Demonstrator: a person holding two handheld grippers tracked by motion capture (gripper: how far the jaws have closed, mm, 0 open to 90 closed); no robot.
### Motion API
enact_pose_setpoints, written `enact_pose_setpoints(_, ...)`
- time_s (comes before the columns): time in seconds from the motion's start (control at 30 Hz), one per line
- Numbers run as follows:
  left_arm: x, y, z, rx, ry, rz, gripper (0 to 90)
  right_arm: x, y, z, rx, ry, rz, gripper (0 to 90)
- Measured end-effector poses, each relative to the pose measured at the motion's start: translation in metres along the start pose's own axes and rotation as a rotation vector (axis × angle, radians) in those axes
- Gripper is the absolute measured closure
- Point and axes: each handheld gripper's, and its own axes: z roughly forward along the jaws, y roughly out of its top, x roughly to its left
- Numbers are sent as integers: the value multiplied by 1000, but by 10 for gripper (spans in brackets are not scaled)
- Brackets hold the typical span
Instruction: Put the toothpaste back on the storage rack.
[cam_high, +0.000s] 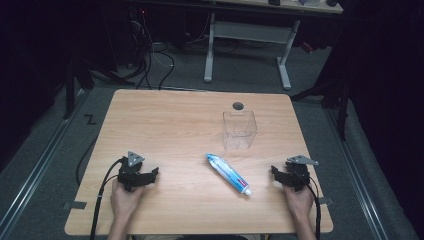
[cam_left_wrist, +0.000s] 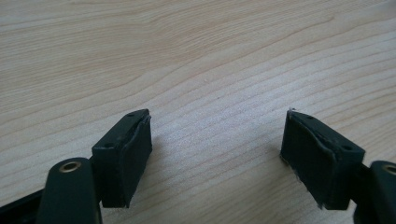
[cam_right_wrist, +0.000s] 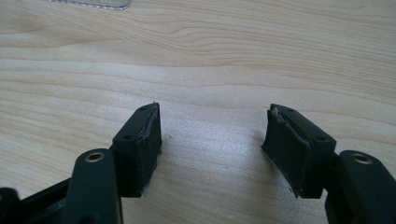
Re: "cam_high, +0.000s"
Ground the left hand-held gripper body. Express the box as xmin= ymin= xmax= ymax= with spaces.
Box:
xmin=116 ymin=150 xmax=148 ymax=193

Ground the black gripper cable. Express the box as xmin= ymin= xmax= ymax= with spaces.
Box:
xmin=305 ymin=175 xmax=322 ymax=240
xmin=89 ymin=158 xmax=124 ymax=240

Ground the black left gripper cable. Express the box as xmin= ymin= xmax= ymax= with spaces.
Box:
xmin=89 ymin=158 xmax=124 ymax=240

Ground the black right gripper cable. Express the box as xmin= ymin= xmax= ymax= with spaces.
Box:
xmin=305 ymin=175 xmax=322 ymax=240

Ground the black stand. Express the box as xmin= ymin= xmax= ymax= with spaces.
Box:
xmin=62 ymin=54 xmax=136 ymax=120
xmin=289 ymin=78 xmax=352 ymax=142

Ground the person's right hand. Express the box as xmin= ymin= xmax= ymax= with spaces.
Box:
xmin=282 ymin=183 xmax=315 ymax=219

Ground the metal floor rail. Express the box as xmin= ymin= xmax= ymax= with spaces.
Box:
xmin=324 ymin=105 xmax=392 ymax=240
xmin=0 ymin=89 xmax=88 ymax=236

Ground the thin black cable under table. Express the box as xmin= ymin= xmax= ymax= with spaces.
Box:
xmin=75 ymin=135 xmax=99 ymax=187

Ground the person's left hand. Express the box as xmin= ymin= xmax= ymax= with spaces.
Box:
xmin=110 ymin=179 xmax=145 ymax=219

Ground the blue and white toothpaste tube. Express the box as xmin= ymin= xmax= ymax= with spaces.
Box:
xmin=205 ymin=153 xmax=254 ymax=197

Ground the white-legged background desk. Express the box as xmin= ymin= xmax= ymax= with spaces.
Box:
xmin=203 ymin=0 xmax=344 ymax=91

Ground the bundle of black floor cables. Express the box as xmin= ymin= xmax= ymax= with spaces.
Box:
xmin=125 ymin=8 xmax=176 ymax=91

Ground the clear plastic container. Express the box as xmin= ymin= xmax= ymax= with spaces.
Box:
xmin=221 ymin=110 xmax=259 ymax=151

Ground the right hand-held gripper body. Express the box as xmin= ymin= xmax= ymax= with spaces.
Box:
xmin=282 ymin=154 xmax=320 ymax=193

